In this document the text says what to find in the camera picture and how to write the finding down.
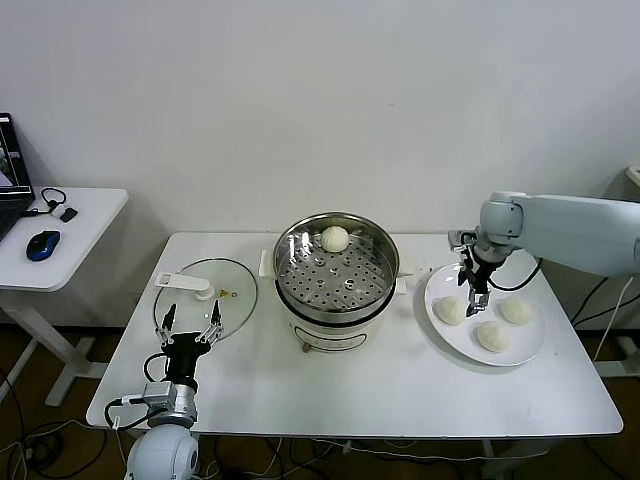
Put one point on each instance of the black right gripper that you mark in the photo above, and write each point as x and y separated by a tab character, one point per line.
479	272

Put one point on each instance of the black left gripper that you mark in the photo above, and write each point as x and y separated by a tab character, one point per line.
181	355

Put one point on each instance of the white steamed baozi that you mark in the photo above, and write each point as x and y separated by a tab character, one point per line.
492	337
335	239
449	311
516	310

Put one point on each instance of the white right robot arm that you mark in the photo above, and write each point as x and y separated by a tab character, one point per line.
565	230

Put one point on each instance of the stainless steel steamer basket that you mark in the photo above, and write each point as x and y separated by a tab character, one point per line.
335	285

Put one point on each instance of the white round plate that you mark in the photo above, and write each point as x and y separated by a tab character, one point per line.
500	285

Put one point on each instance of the white electric cooker base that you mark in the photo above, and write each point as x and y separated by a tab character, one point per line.
327	340

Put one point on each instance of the white side table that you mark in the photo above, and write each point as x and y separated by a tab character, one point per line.
75	240

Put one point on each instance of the small black white adapter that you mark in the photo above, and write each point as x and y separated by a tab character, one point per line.
67	215

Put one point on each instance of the blue computer mouse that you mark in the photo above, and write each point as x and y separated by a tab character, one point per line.
43	245

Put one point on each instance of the white floor stand base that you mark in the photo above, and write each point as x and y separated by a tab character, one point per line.
617	369

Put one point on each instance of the black laptop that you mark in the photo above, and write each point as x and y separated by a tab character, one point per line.
12	200

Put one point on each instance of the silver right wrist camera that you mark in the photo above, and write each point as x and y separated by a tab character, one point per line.
461	240

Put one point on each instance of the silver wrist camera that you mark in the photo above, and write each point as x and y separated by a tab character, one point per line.
461	240
159	394

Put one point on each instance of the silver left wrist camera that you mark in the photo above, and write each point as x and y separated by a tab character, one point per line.
159	394

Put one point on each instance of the white table leg frame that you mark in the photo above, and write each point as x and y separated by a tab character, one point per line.
492	450

